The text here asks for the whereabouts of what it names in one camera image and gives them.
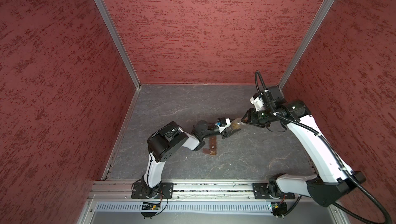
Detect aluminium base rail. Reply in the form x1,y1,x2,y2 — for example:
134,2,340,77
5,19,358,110
86,180,338,201

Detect clear pill bottle gold lid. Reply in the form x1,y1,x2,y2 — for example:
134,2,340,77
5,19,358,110
230,118,245,132

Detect red weekly pill organizer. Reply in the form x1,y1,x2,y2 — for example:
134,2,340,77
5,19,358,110
203,136,217,156

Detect black corrugated cable conduit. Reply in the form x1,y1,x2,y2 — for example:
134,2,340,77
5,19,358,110
254,70,393,224

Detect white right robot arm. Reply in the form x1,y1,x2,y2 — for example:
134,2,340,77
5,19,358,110
241,97,366,207

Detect aluminium corner post left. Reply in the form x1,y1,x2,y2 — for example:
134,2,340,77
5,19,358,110
94,0,141,90

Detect aluminium corner post right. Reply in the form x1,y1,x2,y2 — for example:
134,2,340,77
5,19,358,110
278,0,335,90

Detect white slotted cable duct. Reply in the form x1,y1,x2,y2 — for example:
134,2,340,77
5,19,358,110
95,201,272,215

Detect aluminium corner post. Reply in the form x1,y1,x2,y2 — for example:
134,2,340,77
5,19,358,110
94,0,141,90
278,0,335,90

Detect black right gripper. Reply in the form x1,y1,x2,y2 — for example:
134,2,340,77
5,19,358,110
241,105,276,127

